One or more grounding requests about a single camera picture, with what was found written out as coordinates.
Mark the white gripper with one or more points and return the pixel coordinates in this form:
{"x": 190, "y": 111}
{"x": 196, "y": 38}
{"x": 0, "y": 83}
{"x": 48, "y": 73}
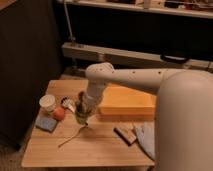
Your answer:
{"x": 92, "y": 97}

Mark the green plastic cup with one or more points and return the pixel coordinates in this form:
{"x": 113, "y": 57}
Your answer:
{"x": 82, "y": 114}

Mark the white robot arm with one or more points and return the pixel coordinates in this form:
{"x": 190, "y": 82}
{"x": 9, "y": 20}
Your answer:
{"x": 183, "y": 113}

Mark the yellow plastic bin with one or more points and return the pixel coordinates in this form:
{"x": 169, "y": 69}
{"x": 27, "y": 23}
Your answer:
{"x": 119, "y": 100}

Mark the white dish brush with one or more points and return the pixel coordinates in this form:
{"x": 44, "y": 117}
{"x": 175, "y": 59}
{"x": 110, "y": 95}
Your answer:
{"x": 68, "y": 104}

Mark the wooden spoon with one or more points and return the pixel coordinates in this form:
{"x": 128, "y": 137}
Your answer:
{"x": 73, "y": 136}

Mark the orange fruit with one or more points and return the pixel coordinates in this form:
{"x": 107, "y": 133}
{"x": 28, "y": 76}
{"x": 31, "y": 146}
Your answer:
{"x": 59, "y": 113}

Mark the white cup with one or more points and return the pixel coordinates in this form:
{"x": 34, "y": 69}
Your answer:
{"x": 48, "y": 102}

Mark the brown wooden block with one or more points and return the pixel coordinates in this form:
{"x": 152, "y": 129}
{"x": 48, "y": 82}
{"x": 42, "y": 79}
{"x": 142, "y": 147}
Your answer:
{"x": 125, "y": 134}

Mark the blue sponge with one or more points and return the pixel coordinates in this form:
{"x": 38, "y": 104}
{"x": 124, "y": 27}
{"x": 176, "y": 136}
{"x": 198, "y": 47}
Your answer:
{"x": 46, "y": 123}

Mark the wooden table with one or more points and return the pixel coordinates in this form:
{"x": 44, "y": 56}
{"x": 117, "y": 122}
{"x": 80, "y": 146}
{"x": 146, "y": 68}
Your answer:
{"x": 96, "y": 146}

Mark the blue grey cloth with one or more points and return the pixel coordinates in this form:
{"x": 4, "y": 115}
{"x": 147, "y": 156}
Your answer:
{"x": 146, "y": 139}

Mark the grey metal rail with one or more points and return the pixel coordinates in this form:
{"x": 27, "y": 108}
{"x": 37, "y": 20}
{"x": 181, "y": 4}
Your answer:
{"x": 129, "y": 58}

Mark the black handle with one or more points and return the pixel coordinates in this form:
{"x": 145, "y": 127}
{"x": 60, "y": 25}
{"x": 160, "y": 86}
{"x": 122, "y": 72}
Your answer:
{"x": 173, "y": 60}

